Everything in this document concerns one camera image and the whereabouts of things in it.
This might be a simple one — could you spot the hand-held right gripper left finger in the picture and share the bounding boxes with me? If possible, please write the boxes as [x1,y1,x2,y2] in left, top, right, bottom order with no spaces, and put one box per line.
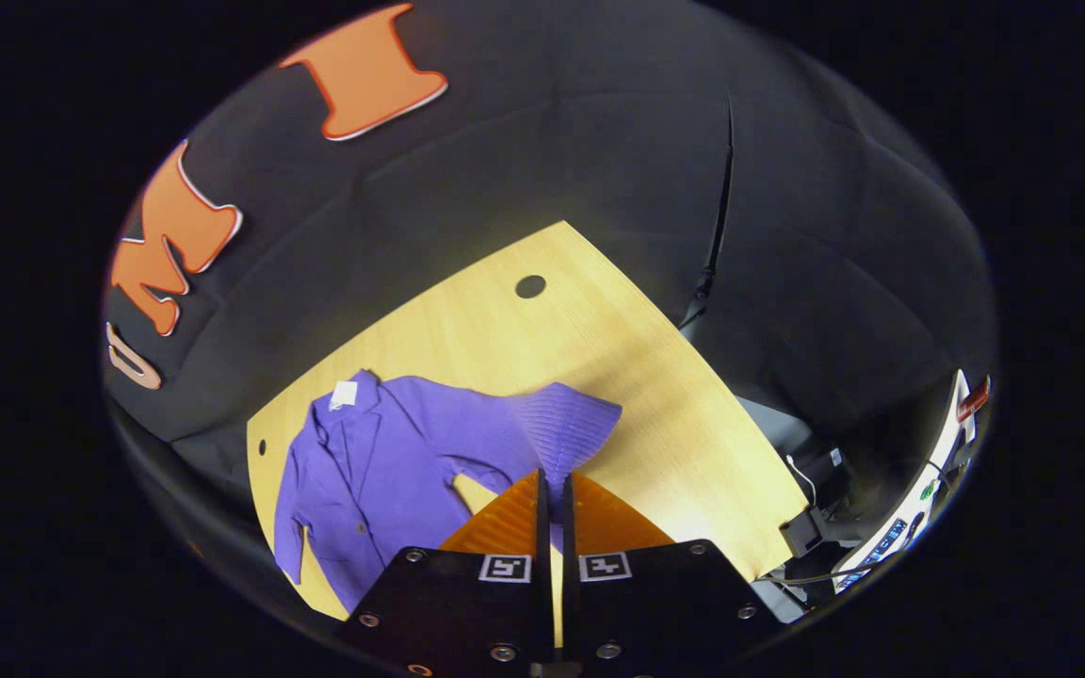
[340,468,555,678]

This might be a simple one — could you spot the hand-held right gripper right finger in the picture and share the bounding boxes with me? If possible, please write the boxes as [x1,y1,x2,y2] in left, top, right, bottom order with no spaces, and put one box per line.
[561,471,779,678]

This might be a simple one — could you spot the black box with white label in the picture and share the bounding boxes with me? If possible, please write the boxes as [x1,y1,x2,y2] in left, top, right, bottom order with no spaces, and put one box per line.
[787,447,850,500]

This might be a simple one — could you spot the small red object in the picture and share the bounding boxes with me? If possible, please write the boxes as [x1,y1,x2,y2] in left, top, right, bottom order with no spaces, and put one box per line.
[957,377,991,423]

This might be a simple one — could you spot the purple knitted cardigan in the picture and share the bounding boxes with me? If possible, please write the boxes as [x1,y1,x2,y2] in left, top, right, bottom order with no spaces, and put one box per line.
[274,369,623,613]

